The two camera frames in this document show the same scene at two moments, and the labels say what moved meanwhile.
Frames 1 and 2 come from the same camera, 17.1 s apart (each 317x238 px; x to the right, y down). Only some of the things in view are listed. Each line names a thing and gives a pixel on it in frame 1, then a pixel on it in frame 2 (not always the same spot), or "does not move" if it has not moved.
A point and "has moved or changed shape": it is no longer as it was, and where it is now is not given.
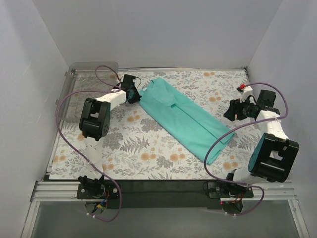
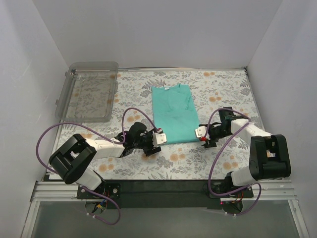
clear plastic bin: (82, 81) does not move
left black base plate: (109, 190) does not move
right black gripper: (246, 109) to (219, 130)
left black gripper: (133, 94) to (150, 145)
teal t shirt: (201, 129) has moved or changed shape
